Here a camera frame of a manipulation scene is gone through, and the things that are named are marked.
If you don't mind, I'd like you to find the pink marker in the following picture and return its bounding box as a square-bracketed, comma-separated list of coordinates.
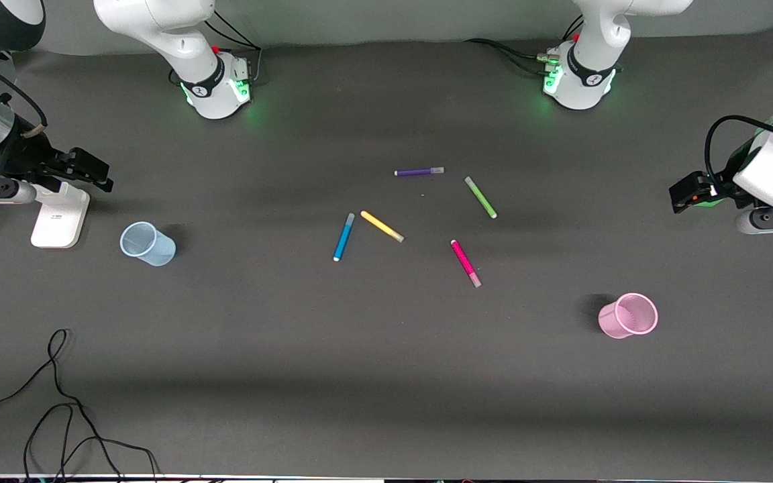
[450, 239, 482, 288]

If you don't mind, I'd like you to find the blue marker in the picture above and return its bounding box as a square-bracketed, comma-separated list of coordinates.
[333, 213, 356, 262]

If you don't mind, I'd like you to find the translucent blue cup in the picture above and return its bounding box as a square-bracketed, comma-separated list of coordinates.
[119, 221, 177, 267]

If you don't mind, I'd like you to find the pink cup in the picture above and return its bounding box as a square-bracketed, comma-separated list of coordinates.
[598, 292, 659, 339]

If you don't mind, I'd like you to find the green marker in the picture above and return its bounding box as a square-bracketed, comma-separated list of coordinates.
[464, 176, 498, 219]

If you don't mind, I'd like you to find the yellow marker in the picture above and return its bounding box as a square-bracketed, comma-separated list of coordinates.
[360, 210, 405, 244]

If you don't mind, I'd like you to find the dark grey table cover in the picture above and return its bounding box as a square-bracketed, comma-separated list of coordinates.
[0, 27, 773, 478]

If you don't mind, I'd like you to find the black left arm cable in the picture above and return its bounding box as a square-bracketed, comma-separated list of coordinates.
[705, 115, 773, 190]

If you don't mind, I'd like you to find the loose black cable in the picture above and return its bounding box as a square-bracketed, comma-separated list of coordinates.
[0, 327, 161, 483]

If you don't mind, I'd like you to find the black right base cable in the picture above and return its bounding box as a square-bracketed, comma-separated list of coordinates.
[202, 10, 264, 85]

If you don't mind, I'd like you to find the black base cable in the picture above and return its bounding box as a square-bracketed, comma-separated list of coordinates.
[464, 15, 585, 71]
[202, 10, 264, 85]

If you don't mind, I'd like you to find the black left base cable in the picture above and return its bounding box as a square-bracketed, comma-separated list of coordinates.
[464, 15, 585, 71]

